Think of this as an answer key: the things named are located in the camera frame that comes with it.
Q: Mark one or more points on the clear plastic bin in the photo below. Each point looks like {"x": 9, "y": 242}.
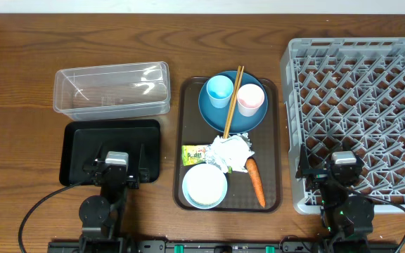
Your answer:
{"x": 113, "y": 91}

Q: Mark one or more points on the white tissue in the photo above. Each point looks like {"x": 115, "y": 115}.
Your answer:
{"x": 229, "y": 154}

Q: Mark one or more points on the orange carrot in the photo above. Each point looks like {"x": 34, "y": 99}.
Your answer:
{"x": 253, "y": 172}

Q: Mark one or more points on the light blue rice bowl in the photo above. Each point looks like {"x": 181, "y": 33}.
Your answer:
{"x": 204, "y": 186}

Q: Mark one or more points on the green yellow snack wrapper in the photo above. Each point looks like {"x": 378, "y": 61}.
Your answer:
{"x": 193, "y": 154}

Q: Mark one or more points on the pink cup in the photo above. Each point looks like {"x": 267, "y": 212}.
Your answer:
{"x": 250, "y": 98}

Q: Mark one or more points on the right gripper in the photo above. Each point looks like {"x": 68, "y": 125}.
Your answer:
{"x": 318, "y": 176}

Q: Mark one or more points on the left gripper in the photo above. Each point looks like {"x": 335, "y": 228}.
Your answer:
{"x": 95, "y": 169}

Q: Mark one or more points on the light blue cup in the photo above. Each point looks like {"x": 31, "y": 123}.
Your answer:
{"x": 219, "y": 89}

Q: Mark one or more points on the right wooden chopstick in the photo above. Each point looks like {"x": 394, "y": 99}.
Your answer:
{"x": 235, "y": 96}

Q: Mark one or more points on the grey dishwasher rack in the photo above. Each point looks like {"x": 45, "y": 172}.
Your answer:
{"x": 347, "y": 91}

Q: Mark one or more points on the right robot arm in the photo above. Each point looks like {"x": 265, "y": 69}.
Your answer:
{"x": 347, "y": 216}

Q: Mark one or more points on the brown serving tray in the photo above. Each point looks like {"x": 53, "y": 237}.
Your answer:
{"x": 194, "y": 130}

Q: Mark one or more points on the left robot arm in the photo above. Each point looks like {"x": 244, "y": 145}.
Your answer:
{"x": 101, "y": 215}

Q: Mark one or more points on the black plastic tray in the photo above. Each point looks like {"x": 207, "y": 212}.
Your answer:
{"x": 81, "y": 140}

